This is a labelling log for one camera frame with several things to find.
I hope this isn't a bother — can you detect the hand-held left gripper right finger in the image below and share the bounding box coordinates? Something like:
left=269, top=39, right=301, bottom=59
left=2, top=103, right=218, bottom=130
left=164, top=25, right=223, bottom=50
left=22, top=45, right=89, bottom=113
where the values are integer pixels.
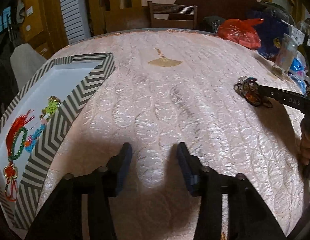
left=176, top=142, right=286, bottom=240

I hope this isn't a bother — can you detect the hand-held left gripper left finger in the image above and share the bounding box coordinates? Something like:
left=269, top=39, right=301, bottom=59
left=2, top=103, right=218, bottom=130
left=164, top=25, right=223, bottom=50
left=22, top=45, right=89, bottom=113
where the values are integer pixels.
left=25, top=142, right=133, bottom=240

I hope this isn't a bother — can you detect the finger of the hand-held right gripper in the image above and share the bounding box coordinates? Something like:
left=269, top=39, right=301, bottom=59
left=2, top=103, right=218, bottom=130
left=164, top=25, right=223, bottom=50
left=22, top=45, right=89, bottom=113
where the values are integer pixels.
left=257, top=85, right=310, bottom=111

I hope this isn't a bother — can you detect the beaded hair tie bundle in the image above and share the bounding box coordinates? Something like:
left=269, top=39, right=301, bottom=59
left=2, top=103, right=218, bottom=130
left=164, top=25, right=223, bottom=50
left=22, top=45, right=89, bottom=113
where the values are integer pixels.
left=233, top=76, right=273, bottom=108

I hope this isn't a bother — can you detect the green gold beaded charm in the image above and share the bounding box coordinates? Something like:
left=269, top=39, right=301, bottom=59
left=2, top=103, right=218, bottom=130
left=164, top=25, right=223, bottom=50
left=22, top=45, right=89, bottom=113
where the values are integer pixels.
left=39, top=96, right=62, bottom=120

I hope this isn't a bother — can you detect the colourful flower bead bracelet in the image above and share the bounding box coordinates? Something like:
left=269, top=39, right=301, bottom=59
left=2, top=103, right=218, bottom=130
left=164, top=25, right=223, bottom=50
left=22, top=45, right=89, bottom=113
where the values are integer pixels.
left=24, top=119, right=48, bottom=153

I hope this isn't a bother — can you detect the green bead bracelet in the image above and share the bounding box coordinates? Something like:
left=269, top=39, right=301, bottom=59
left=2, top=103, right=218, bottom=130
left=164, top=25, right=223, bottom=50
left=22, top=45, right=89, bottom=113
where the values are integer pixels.
left=8, top=127, right=28, bottom=161

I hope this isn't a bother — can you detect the striped tray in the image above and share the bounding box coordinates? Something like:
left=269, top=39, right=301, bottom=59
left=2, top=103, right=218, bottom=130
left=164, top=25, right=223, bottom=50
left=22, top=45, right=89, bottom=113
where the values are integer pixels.
left=0, top=52, right=117, bottom=230

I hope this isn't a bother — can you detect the red knot tassel ornament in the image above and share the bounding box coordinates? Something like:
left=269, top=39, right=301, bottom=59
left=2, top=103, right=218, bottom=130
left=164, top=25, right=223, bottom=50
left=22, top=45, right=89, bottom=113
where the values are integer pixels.
left=4, top=109, right=35, bottom=202

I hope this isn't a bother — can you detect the person's right hand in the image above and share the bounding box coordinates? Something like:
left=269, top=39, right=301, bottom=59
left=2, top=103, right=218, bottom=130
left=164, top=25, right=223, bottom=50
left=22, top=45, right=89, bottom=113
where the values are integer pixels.
left=298, top=129, right=310, bottom=165

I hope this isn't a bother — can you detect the blue plastic packet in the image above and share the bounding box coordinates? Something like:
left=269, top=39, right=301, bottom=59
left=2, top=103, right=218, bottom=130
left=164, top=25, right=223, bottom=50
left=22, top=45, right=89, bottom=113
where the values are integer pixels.
left=288, top=55, right=308, bottom=85

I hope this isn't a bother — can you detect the clear plastic container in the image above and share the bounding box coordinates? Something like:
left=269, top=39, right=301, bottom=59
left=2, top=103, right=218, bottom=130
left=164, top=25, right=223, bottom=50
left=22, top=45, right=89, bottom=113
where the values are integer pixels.
left=272, top=34, right=299, bottom=77

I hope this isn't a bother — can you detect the dark blue bag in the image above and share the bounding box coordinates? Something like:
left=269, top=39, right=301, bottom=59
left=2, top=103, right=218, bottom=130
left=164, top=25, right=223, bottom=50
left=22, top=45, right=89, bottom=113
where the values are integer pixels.
left=247, top=7, right=293, bottom=60

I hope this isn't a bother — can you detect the red plastic bag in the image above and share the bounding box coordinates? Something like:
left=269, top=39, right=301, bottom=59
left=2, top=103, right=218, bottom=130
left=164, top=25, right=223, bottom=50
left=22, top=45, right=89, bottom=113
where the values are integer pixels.
left=217, top=18, right=265, bottom=50

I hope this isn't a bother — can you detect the dark plastic bag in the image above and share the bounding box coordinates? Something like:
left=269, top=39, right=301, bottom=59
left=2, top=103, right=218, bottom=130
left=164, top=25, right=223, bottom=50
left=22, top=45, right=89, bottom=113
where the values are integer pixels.
left=257, top=1, right=293, bottom=20

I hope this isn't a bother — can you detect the small black bag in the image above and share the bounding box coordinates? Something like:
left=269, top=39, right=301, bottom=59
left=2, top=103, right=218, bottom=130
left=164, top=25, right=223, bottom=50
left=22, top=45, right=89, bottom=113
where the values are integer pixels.
left=202, top=16, right=226, bottom=32

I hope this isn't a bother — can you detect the brown wooden chair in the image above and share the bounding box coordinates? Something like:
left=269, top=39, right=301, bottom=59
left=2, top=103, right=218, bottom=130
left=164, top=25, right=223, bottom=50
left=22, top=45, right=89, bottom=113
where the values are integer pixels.
left=148, top=1, right=198, bottom=29

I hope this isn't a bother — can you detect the white covered seat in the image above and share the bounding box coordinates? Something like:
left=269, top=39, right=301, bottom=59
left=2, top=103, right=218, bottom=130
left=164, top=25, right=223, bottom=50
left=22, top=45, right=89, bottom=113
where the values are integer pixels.
left=10, top=44, right=48, bottom=90

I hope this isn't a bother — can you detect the white louvered door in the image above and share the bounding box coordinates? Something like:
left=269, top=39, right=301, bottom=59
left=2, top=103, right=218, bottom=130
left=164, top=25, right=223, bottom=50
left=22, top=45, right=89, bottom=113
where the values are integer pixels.
left=59, top=0, right=92, bottom=44

